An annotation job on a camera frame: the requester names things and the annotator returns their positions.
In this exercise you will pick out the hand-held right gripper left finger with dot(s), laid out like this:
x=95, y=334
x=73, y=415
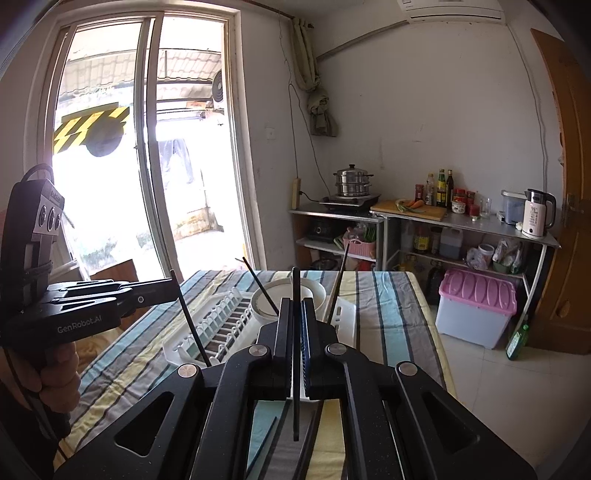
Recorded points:
x=281, y=332

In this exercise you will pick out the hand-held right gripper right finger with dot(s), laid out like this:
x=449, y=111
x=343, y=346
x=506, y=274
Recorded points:
x=305, y=332

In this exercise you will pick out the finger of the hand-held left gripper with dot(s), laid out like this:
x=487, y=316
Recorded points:
x=152, y=295
x=92, y=287

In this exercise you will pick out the white plastic cup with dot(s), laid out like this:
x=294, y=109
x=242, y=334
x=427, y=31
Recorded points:
x=265, y=325

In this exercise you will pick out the person's left hand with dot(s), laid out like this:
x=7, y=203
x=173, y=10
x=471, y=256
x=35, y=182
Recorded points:
x=60, y=374

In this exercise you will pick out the wooden chair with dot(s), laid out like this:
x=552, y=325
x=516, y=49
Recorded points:
x=120, y=270

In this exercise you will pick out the white plastic dish rack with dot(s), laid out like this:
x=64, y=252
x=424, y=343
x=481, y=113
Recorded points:
x=221, y=334

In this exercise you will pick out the striped tablecloth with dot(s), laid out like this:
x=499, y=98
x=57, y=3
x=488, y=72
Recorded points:
x=397, y=332

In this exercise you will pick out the pink plastic basket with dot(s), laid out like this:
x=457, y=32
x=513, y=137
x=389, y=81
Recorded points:
x=360, y=247

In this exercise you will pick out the yellow and black striped sign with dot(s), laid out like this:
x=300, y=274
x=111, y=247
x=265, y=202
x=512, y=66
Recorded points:
x=87, y=129

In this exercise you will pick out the small metal shelf table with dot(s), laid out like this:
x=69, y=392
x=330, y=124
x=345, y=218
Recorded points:
x=332, y=214

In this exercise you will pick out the black induction cooker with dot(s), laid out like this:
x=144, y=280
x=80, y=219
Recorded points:
x=348, y=203

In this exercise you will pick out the beige power strip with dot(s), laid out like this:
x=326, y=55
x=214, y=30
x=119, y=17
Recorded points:
x=296, y=194

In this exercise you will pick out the sliding glass door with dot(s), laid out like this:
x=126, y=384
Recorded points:
x=138, y=138

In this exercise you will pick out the steel steamer pot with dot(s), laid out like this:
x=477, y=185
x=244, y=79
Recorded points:
x=353, y=182

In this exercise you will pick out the wooden cutting board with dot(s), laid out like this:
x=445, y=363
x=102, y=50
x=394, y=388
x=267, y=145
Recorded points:
x=411, y=212

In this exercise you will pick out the grey plastic jug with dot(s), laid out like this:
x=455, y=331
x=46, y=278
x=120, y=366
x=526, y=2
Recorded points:
x=451, y=243

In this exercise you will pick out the storage box with pink lid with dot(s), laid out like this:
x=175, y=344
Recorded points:
x=475, y=309

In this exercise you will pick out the red capped seasoning jar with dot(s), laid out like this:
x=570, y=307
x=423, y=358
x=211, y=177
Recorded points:
x=419, y=191

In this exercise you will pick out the white plastic bag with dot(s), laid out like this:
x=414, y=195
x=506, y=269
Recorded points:
x=478, y=257

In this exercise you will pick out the clear glass bottle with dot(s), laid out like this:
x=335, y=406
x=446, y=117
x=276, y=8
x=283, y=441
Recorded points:
x=430, y=190

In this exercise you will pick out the green oil bottle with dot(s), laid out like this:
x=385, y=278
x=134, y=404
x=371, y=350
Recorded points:
x=441, y=188

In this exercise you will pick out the dark sauce bottle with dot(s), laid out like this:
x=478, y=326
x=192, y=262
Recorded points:
x=450, y=189

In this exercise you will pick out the red lidded jar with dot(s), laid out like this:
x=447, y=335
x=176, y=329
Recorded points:
x=458, y=194

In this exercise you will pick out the long metal shelf table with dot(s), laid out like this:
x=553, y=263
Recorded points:
x=498, y=230

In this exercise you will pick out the drinking glass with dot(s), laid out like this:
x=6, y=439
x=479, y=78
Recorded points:
x=485, y=208

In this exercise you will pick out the clear water container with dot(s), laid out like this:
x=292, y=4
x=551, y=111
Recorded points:
x=512, y=210

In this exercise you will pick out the beige curtain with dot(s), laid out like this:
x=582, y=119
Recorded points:
x=314, y=83

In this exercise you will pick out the white electric kettle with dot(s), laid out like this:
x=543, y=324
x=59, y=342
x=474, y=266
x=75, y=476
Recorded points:
x=538, y=214

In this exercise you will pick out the wooden door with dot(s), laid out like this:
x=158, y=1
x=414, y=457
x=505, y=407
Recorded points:
x=572, y=207

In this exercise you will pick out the white air conditioner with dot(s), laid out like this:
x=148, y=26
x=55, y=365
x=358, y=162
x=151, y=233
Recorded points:
x=450, y=10

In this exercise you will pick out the grey wall pipe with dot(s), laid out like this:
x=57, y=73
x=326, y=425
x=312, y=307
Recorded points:
x=364, y=39

